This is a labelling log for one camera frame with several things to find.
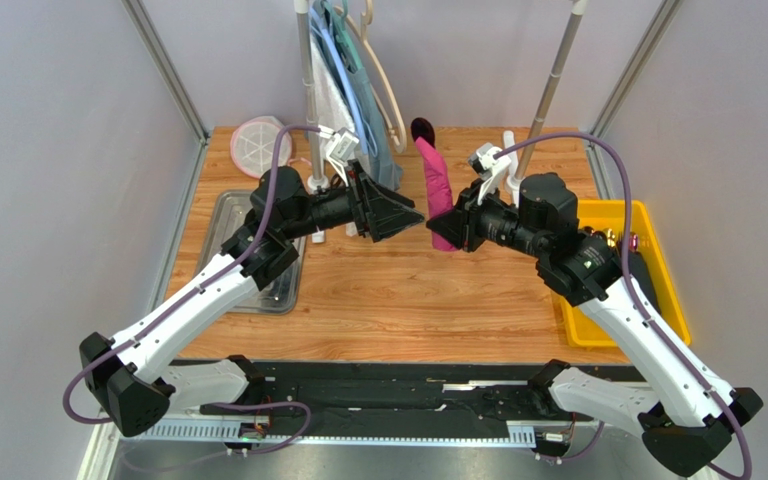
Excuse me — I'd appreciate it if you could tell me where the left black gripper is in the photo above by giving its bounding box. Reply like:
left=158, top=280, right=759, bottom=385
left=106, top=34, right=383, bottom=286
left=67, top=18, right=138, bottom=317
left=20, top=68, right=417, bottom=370
left=282, top=160, right=425, bottom=243

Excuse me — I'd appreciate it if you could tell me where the pink paper napkin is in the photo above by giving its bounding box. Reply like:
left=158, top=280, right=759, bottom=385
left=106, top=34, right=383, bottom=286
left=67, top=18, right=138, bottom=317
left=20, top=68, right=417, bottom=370
left=414, top=137, right=453, bottom=218

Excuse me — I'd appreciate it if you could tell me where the purple metal spoon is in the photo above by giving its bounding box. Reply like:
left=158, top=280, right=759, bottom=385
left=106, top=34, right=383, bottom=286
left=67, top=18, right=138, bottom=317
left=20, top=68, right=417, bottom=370
left=410, top=117, right=436, bottom=148

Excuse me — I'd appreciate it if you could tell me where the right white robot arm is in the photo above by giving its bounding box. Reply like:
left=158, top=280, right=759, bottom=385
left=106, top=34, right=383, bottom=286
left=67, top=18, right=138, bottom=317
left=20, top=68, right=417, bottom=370
left=428, top=173, right=763, bottom=477

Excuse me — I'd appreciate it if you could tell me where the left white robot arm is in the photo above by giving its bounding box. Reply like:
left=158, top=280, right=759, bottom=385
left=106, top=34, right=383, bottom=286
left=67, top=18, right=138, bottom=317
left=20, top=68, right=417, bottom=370
left=79, top=161, right=424, bottom=437

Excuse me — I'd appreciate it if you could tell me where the blue grey hanging cloth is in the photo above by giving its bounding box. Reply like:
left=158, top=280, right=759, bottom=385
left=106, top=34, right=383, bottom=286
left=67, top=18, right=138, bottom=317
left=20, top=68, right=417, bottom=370
left=334, top=13, right=403, bottom=190

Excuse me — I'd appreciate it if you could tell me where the blue clothes hanger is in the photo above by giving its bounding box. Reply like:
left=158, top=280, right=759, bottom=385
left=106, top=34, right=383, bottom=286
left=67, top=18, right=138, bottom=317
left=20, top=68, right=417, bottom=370
left=310, top=1, right=367, bottom=157

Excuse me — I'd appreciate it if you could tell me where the beige clothes hanger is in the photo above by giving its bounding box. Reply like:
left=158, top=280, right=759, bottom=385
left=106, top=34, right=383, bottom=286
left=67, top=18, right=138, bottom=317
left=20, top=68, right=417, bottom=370
left=334, top=0, right=408, bottom=154

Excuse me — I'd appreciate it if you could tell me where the left rack pole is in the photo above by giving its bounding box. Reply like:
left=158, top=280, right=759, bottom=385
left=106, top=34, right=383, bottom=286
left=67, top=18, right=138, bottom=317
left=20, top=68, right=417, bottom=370
left=293, top=0, right=328, bottom=193

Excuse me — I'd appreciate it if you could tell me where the rack pole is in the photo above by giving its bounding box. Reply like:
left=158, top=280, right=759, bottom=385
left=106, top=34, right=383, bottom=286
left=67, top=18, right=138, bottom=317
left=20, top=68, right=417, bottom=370
left=293, top=0, right=328, bottom=193
left=502, top=0, right=589, bottom=208

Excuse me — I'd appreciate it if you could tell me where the white lace cloth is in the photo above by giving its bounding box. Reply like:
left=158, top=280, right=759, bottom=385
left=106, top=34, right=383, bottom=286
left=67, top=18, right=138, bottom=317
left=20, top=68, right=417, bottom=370
left=310, top=38, right=357, bottom=133

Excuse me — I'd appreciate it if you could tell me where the yellow plastic bin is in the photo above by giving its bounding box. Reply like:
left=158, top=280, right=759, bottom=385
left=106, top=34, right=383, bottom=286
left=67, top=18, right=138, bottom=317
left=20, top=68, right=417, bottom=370
left=553, top=200, right=692, bottom=349

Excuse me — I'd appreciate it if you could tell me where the pink white mesh basket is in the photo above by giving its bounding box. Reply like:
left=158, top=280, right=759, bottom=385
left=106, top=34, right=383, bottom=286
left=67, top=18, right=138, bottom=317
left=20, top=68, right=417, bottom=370
left=230, top=116, right=285, bottom=180

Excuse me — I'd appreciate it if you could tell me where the pink gold utensil in bin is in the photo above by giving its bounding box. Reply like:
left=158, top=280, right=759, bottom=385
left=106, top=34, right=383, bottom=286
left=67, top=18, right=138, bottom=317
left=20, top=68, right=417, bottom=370
left=583, top=226, right=648, bottom=252

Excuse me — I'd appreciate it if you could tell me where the silver metal tray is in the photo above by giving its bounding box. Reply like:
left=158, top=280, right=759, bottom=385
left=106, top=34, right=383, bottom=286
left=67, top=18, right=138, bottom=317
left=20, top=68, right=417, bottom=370
left=194, top=190, right=309, bottom=316

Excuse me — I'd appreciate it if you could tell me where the right rack pole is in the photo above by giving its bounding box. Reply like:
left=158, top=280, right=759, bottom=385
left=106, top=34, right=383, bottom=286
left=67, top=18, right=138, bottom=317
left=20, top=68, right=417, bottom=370
left=502, top=0, right=589, bottom=208

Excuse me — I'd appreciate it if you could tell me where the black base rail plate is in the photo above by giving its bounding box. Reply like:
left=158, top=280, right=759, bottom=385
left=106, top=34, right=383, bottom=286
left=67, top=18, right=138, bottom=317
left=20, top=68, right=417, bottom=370
left=137, top=359, right=632, bottom=441

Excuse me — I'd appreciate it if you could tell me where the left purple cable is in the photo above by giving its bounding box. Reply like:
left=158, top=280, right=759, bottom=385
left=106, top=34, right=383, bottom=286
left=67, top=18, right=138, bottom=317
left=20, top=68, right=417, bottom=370
left=62, top=125, right=332, bottom=457

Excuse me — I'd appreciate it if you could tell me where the purple cable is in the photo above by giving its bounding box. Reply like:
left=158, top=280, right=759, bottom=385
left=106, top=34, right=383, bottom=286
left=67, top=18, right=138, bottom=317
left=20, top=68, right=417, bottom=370
left=62, top=125, right=332, bottom=457
left=493, top=131, right=753, bottom=480

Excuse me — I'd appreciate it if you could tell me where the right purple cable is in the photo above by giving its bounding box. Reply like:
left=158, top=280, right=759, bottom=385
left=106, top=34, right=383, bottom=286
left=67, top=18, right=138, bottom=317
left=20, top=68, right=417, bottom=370
left=493, top=131, right=753, bottom=480

